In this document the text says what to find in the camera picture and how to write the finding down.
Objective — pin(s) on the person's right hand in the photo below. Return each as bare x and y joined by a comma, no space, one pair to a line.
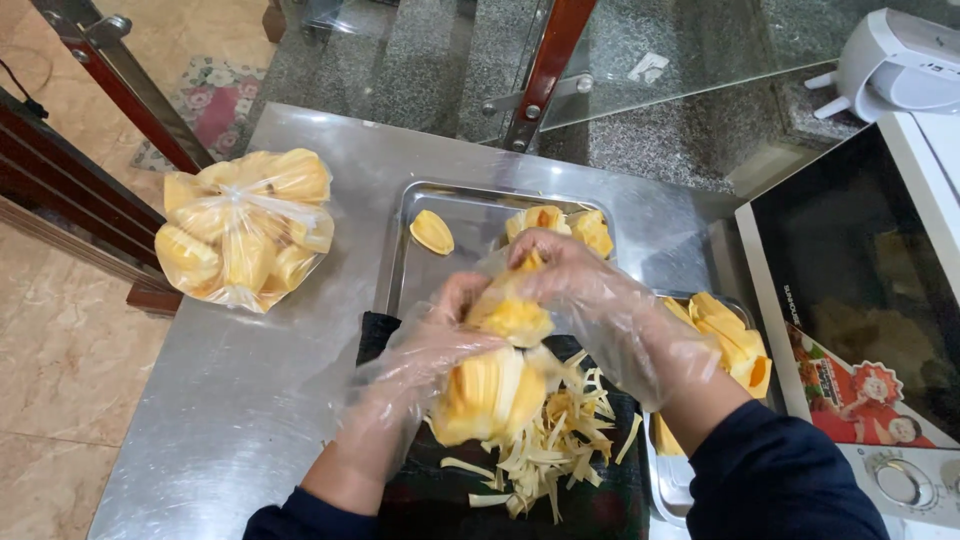
607,307

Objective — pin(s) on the person's left hand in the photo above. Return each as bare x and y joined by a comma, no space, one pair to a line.
416,352

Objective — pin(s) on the person's left fingers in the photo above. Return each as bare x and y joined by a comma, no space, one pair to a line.
466,296

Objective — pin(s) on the person's right fingers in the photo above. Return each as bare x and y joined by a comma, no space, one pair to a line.
540,246

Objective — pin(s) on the jackfruit pod with fibres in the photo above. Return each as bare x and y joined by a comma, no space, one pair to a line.
510,313

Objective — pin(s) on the yellow jackfruit chunk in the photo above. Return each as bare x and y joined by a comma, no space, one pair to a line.
487,397

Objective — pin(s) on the peeled yellow jackfruit pod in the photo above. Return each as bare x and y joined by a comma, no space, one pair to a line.
666,436
431,232
592,231
541,218

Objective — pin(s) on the large steel tray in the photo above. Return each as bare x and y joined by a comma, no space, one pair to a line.
472,225

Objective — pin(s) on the heap of pale jackfruit fibres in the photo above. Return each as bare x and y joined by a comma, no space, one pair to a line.
559,446

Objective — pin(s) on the pile of jackfruit pods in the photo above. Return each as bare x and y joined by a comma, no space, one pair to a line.
731,337

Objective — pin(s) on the dark plaid cloth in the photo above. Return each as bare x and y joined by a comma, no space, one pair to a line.
450,510

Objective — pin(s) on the clear bag of jackfruit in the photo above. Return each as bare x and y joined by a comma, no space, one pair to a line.
244,229

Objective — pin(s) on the glass railing panel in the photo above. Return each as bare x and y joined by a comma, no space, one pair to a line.
675,52

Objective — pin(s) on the small steel tray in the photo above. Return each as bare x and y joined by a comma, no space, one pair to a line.
671,480

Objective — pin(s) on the white microwave oven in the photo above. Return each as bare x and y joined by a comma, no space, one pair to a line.
855,285

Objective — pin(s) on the floral floor rug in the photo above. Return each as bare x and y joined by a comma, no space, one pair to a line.
210,109

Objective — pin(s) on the white plastic appliance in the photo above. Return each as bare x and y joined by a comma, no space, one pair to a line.
892,64

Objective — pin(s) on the dark wooden banister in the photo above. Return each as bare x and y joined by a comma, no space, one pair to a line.
67,187

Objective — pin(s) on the silver microwave knob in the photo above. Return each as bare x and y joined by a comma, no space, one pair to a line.
904,481

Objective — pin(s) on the wooden post with steel brackets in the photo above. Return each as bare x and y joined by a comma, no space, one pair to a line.
546,71
124,79

